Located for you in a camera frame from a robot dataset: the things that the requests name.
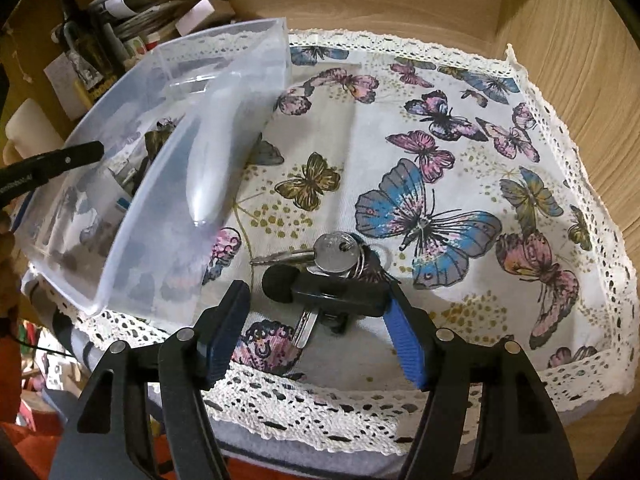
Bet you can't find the stack of books and magazines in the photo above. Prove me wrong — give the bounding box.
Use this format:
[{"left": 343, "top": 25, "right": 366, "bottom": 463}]
[{"left": 89, "top": 0, "right": 237, "bottom": 57}]

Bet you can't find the clear plastic tray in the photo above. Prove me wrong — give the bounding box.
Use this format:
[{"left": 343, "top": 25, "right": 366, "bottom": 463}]
[{"left": 14, "top": 17, "right": 294, "bottom": 317}]

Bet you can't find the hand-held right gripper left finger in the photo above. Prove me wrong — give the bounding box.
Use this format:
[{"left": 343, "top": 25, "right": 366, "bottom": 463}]
[{"left": 47, "top": 280, "right": 253, "bottom": 480}]

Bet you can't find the small white tube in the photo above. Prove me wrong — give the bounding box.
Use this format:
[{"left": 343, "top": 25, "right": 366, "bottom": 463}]
[{"left": 112, "top": 180, "right": 137, "bottom": 222}]

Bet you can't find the white paper tag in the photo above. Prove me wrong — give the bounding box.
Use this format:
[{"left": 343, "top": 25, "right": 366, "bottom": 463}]
[{"left": 177, "top": 0, "right": 214, "bottom": 34}]

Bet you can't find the bunch of keys black fob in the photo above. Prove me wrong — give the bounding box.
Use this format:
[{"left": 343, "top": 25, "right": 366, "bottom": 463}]
[{"left": 249, "top": 231, "right": 399, "bottom": 350}]

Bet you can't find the dark wine bottle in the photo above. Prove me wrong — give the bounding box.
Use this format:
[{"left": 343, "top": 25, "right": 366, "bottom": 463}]
[{"left": 52, "top": 0, "right": 122, "bottom": 107}]

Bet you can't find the grey patterned cloth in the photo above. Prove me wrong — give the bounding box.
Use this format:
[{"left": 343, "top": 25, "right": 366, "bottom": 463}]
[{"left": 50, "top": 310, "right": 453, "bottom": 463}]

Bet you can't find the butterfly print lace tablecloth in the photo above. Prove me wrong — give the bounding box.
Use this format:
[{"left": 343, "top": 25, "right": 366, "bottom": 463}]
[{"left": 22, "top": 27, "right": 632, "bottom": 458}]

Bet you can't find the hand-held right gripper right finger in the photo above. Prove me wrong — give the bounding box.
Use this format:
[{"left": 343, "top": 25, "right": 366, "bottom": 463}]
[{"left": 381, "top": 281, "right": 582, "bottom": 480}]

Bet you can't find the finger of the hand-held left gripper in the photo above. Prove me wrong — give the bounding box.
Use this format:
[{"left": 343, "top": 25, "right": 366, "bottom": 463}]
[{"left": 0, "top": 140, "right": 106, "bottom": 202}]

